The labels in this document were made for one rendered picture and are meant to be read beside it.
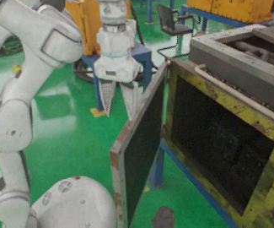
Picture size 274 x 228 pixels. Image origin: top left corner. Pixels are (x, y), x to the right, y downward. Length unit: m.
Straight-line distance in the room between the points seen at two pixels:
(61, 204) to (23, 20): 1.31
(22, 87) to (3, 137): 0.20
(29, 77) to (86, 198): 1.04
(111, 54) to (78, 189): 1.28
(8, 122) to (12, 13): 0.44
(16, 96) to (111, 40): 0.52
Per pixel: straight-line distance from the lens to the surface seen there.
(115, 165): 0.72
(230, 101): 0.95
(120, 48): 0.52
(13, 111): 0.93
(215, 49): 1.06
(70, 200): 1.72
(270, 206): 1.05
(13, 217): 1.35
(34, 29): 0.64
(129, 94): 0.59
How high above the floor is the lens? 1.71
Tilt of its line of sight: 35 degrees down
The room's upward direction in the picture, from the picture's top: straight up
